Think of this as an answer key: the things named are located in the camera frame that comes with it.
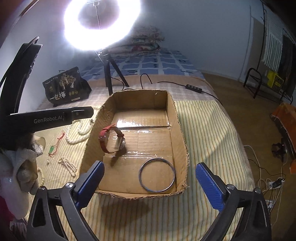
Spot small pearl strand bracelet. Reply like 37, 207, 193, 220
58, 156, 78, 178

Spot green jade pendant red cord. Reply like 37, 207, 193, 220
48, 131, 65, 159

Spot cream bead bracelet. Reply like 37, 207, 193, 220
36, 167, 45, 188

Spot long braided pearl necklace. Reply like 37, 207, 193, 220
65, 118, 94, 145

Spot left hand in white glove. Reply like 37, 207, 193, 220
1, 134, 46, 219

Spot yellow striped blanket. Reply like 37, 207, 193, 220
37, 100, 254, 240

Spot black snack bag chinese text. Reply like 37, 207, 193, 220
42, 67, 92, 107

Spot cardboard box tray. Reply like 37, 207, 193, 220
79, 89, 189, 199

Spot checkered beige bedsheet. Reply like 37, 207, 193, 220
60, 75, 217, 108

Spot black metal rack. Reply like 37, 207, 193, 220
243, 68, 293, 104

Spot black tripod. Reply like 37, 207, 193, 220
94, 49, 130, 96

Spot blue patterned bedsheet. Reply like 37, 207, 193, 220
80, 48, 204, 81

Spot folded floral quilts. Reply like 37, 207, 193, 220
108, 26, 165, 56

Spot white power strip cables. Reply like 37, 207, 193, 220
242, 144, 290, 229

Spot red strap wristwatch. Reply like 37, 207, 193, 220
98, 124, 125, 154

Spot black cable with inline switch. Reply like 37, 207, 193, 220
139, 73, 224, 107

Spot ring light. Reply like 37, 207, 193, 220
63, 1, 141, 51

